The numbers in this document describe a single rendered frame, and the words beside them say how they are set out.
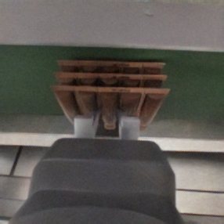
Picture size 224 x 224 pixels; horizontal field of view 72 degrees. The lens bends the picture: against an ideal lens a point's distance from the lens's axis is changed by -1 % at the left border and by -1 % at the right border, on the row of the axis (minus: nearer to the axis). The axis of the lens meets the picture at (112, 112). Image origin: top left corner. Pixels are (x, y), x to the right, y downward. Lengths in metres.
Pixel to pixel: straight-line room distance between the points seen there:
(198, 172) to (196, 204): 0.06
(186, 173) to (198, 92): 0.20
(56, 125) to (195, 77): 0.22
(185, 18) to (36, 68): 0.16
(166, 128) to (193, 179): 0.14
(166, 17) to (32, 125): 0.25
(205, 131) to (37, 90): 0.28
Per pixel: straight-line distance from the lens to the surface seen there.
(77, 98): 0.16
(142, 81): 0.16
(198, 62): 0.19
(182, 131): 0.30
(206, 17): 0.20
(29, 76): 0.21
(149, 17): 0.18
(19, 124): 0.31
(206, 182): 0.39
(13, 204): 0.58
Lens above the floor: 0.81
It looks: 29 degrees down
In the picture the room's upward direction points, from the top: 175 degrees counter-clockwise
